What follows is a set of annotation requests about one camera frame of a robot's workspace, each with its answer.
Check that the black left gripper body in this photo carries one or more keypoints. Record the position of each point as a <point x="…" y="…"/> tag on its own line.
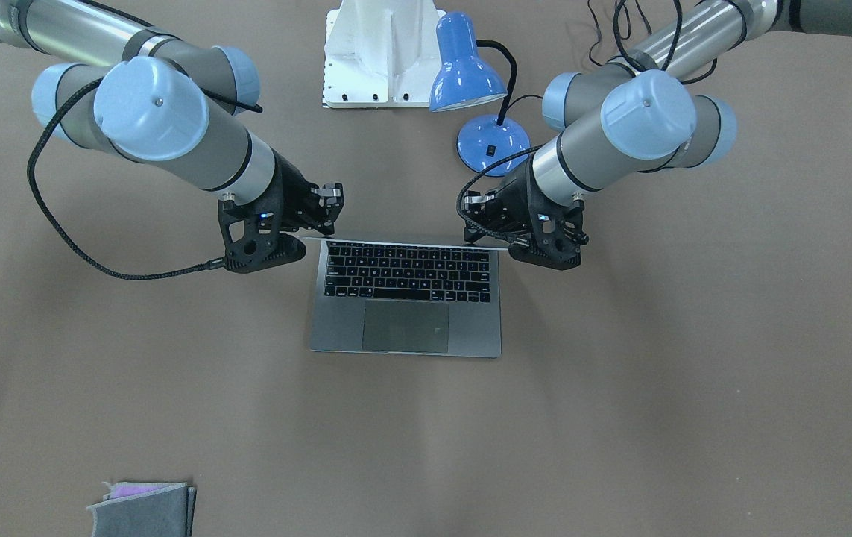
<point x="516" y="195"/>

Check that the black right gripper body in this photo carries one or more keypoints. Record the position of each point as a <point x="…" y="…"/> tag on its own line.
<point x="293" y="192"/>

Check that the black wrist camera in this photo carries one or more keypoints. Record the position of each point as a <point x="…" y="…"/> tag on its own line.
<point x="554" y="238"/>
<point x="252" y="237"/>

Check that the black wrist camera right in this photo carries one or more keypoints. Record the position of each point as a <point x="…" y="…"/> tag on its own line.
<point x="252" y="237"/>

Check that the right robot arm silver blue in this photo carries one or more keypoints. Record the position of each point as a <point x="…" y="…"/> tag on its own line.
<point x="163" y="102"/>

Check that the grey laptop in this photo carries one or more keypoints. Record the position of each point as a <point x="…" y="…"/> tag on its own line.
<point x="381" y="297"/>

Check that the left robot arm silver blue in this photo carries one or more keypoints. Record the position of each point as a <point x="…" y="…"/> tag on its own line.
<point x="633" y="114"/>

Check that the blue desk lamp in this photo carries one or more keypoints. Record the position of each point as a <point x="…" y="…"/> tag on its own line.
<point x="491" y="142"/>

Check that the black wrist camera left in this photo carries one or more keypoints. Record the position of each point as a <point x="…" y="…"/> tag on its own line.
<point x="554" y="238"/>

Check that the grey folded cloth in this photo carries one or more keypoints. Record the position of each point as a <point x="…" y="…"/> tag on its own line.
<point x="144" y="509"/>

